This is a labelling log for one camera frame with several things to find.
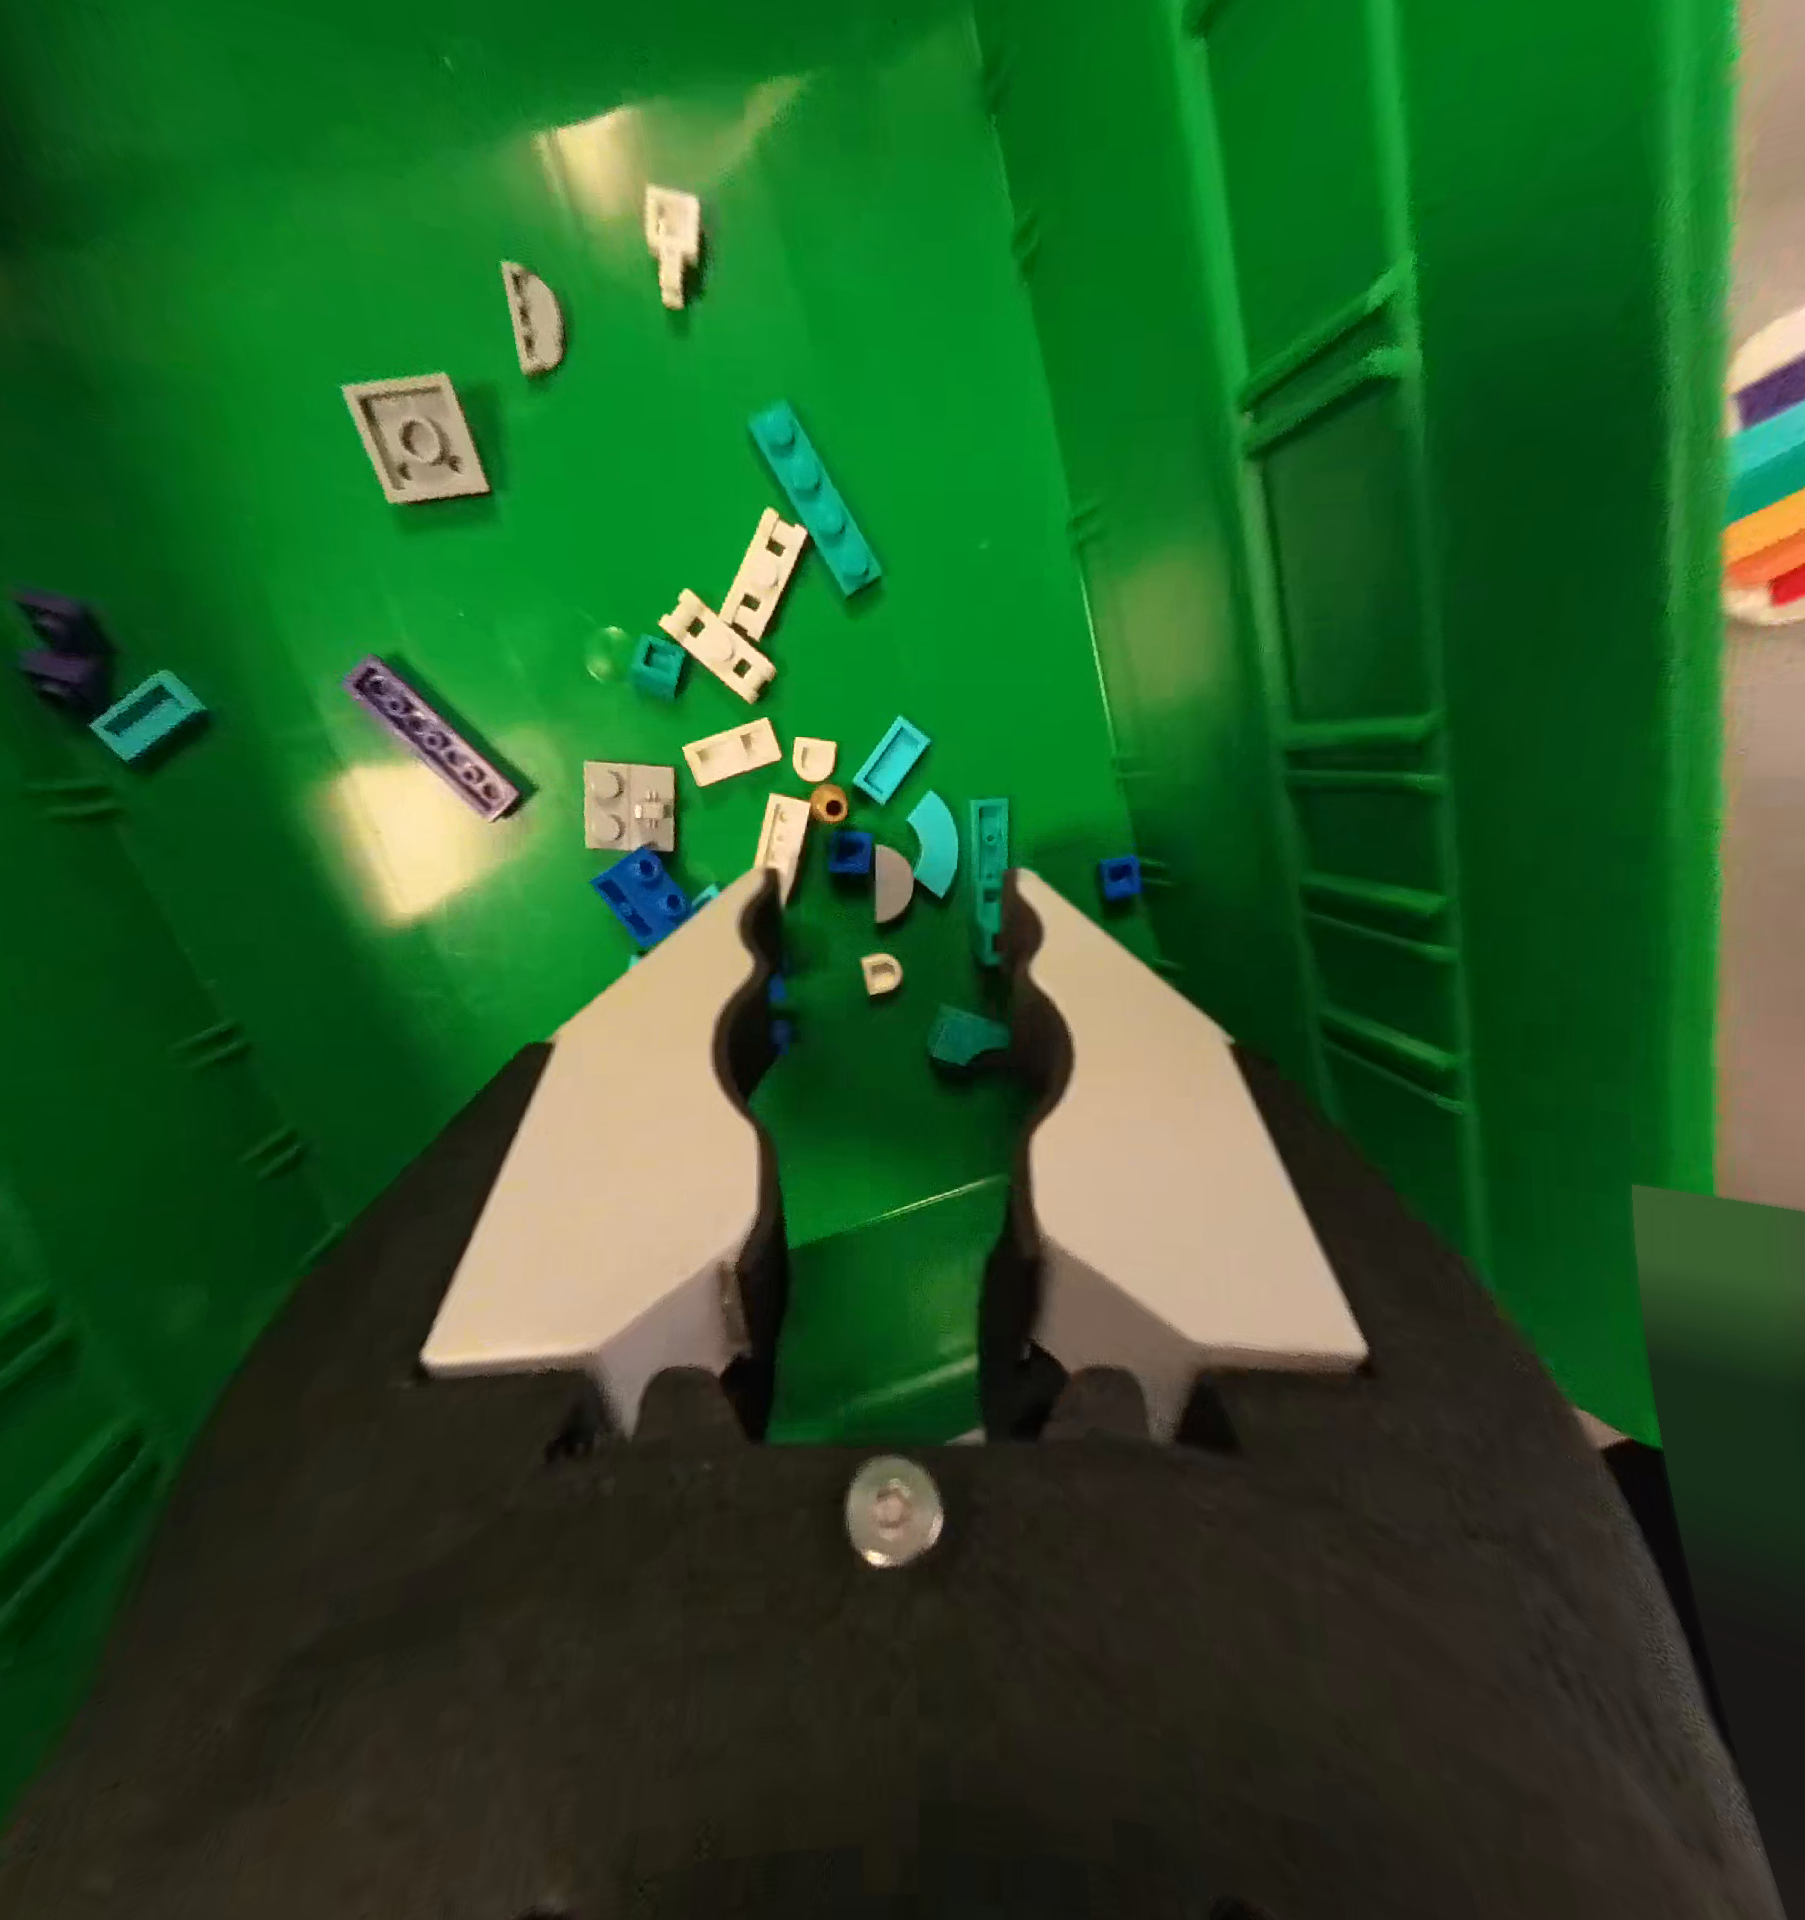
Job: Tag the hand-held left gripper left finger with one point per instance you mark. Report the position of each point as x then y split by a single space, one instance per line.
602 1201

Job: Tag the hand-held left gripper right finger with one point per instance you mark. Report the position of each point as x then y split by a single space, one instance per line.
1172 1201

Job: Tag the lego pieces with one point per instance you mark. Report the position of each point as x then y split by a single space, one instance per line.
816 498

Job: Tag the green plastic bin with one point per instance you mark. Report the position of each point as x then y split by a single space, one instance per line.
873 270

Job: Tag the round rainbow lego plate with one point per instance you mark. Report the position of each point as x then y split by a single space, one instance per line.
1801 450

